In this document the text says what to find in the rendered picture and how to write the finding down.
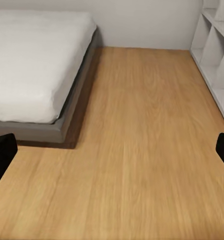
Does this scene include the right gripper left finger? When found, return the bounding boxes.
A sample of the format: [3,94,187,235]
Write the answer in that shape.
[0,133,18,180]

